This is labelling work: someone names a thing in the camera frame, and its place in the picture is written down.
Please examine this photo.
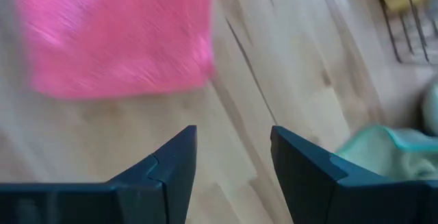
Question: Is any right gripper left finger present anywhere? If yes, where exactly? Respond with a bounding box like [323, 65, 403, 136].
[0, 125, 198, 224]

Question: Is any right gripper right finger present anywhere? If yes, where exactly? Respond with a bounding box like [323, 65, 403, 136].
[270, 125, 438, 224]

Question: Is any pale mint green towel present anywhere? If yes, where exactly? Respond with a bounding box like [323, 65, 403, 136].
[337, 79, 438, 182]

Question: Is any pink microfiber towel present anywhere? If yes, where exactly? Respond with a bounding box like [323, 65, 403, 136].
[10, 0, 215, 100]

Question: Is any wire mesh basket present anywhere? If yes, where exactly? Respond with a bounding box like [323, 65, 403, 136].
[374, 0, 438, 64]

